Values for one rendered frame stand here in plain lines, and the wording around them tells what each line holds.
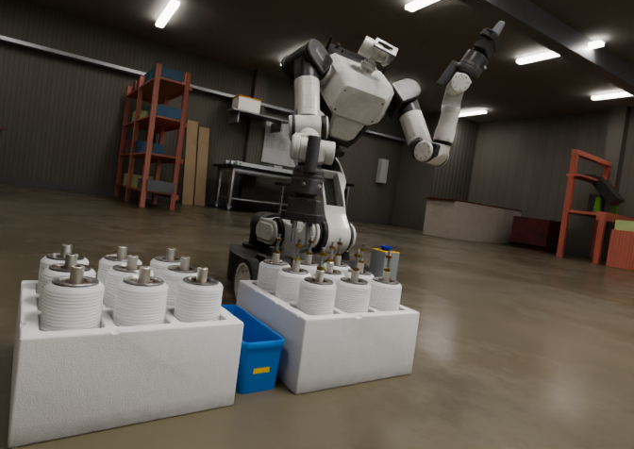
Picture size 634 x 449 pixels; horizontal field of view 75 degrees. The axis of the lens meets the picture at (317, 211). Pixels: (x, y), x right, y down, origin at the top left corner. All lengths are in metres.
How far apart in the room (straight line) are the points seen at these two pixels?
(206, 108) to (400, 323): 8.45
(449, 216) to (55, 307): 8.59
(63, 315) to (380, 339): 0.74
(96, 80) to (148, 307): 8.29
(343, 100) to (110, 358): 1.11
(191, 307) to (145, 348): 0.12
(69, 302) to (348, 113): 1.11
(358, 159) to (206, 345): 10.36
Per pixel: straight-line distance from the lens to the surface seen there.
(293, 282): 1.14
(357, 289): 1.11
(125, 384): 0.89
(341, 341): 1.08
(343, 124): 1.61
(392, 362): 1.23
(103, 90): 9.03
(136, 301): 0.87
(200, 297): 0.90
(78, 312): 0.85
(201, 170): 8.82
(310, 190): 1.12
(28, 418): 0.89
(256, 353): 1.01
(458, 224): 9.21
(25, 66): 9.07
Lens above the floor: 0.46
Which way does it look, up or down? 2 degrees down
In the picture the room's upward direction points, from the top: 8 degrees clockwise
